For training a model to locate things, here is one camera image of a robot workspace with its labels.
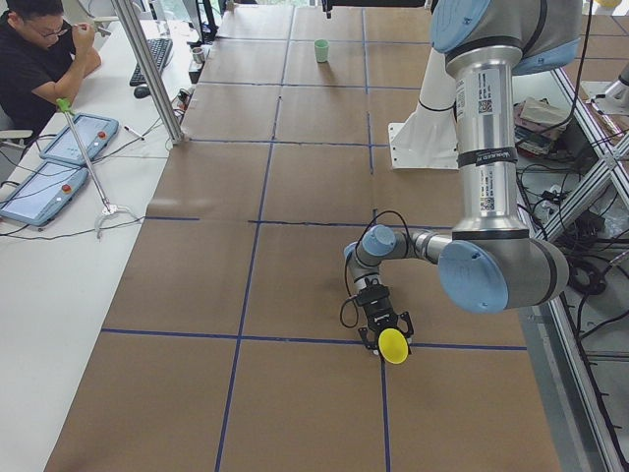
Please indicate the aluminium frame post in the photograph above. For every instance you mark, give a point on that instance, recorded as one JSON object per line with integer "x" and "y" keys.
{"x": 134, "y": 32}

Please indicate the black marker pen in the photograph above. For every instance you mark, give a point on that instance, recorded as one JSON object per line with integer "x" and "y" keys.
{"x": 136, "y": 134}

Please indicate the lower teach pendant tablet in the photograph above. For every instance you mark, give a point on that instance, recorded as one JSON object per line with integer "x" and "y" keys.
{"x": 44, "y": 193}

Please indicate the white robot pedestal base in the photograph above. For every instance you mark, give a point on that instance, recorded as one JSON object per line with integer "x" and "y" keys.
{"x": 427, "y": 138}

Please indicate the black keyboard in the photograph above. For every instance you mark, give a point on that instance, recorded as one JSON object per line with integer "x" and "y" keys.
{"x": 160, "y": 50}

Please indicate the black computer mouse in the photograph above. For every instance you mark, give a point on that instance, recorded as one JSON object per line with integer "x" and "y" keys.
{"x": 141, "y": 91}

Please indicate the seated man in black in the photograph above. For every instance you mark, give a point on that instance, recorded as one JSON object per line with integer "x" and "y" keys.
{"x": 43, "y": 59}

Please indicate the yellow plastic cup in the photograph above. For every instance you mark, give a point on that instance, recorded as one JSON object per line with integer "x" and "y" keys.
{"x": 393, "y": 346}

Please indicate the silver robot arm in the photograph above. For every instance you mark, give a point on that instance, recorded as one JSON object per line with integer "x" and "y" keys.
{"x": 489, "y": 263}

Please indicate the green plastic cup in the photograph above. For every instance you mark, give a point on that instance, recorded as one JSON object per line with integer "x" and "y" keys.
{"x": 321, "y": 50}

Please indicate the reacher grabber tool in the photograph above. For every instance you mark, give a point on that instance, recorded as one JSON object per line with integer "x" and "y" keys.
{"x": 109, "y": 209}

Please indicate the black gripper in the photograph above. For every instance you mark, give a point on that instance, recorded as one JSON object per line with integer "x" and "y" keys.
{"x": 379, "y": 316}

